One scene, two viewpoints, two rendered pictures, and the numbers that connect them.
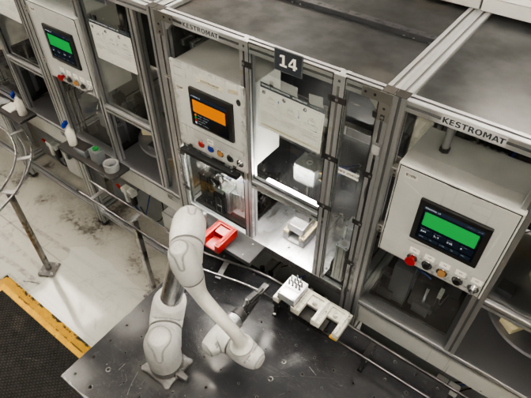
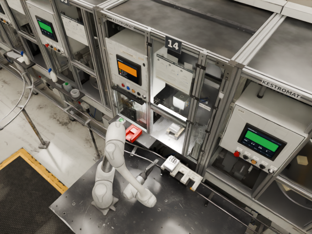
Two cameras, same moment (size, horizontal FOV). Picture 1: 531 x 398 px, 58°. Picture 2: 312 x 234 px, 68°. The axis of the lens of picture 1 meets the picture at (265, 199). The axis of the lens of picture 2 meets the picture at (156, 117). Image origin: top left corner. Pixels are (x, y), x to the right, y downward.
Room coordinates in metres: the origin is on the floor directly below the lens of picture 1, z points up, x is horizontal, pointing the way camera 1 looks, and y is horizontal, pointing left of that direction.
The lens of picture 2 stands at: (0.25, 0.03, 2.81)
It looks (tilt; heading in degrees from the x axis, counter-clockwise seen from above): 49 degrees down; 359
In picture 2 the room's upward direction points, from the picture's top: 1 degrees clockwise
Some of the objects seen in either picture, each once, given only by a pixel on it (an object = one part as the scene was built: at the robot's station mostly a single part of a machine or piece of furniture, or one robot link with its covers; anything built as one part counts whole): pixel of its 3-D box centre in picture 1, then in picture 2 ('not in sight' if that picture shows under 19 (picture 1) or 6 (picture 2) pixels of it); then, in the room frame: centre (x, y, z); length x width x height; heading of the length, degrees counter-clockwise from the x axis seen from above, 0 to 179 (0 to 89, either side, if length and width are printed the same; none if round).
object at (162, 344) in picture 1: (162, 346); (102, 193); (1.07, 0.47, 0.85); 0.18 x 0.16 x 0.22; 2
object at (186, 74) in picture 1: (225, 106); (136, 64); (1.88, 0.19, 1.60); 0.42 x 0.29 x 0.46; 53
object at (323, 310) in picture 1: (311, 309); (181, 174); (1.26, -0.23, 0.84); 0.36 x 0.14 x 0.10; 53
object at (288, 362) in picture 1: (254, 382); (150, 211); (0.98, 0.05, 0.66); 1.50 x 1.06 x 0.04; 53
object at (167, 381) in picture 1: (169, 365); (106, 202); (1.05, 0.45, 0.71); 0.22 x 0.18 x 0.06; 53
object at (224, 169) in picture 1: (209, 159); (127, 94); (1.77, 0.27, 1.37); 0.36 x 0.04 x 0.04; 53
